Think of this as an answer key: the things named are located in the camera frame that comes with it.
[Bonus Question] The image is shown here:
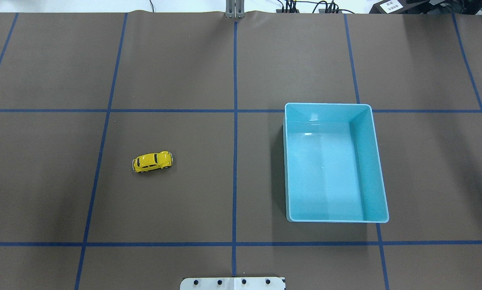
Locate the yellow beetle toy car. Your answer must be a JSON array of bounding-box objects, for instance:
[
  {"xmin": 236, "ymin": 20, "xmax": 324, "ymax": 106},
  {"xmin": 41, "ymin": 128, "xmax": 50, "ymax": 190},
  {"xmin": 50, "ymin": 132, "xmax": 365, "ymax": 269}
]
[{"xmin": 132, "ymin": 151, "xmax": 174, "ymax": 173}]

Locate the aluminium frame post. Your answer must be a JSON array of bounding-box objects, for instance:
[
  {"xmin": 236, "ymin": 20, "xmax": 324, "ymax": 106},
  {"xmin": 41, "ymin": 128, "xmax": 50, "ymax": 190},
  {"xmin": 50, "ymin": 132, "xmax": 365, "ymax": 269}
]
[{"xmin": 225, "ymin": 0, "xmax": 246, "ymax": 19}]

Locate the light blue plastic bin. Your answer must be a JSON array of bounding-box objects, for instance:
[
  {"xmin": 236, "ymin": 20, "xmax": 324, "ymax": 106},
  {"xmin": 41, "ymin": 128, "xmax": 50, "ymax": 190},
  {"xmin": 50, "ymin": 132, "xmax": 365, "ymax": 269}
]
[{"xmin": 283, "ymin": 103, "xmax": 389, "ymax": 223}]

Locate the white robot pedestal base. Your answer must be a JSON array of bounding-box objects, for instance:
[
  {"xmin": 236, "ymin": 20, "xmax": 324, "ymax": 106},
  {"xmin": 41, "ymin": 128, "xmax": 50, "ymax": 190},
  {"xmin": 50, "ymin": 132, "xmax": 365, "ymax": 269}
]
[{"xmin": 180, "ymin": 277, "xmax": 286, "ymax": 290}]

